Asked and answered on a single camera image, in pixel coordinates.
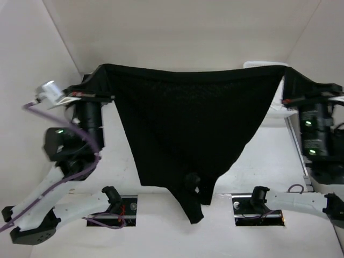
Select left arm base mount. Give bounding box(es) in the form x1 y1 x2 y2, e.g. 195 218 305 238
86 196 138 229

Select white plastic laundry basket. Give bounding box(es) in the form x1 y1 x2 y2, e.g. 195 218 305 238
243 61 296 118

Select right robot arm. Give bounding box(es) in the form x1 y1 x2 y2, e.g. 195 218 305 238
249 67 343 228

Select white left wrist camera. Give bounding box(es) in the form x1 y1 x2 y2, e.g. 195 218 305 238
35 81 80 109

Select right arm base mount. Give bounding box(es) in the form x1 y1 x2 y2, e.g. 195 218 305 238
232 194 285 227

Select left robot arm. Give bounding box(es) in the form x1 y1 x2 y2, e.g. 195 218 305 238
2 74 123 246

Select right aluminium table rail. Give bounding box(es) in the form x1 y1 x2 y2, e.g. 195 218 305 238
284 117 314 192

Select black tank top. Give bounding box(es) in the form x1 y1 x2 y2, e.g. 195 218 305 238
90 64 285 224

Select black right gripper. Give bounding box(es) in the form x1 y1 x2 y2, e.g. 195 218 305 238
279 64 343 154

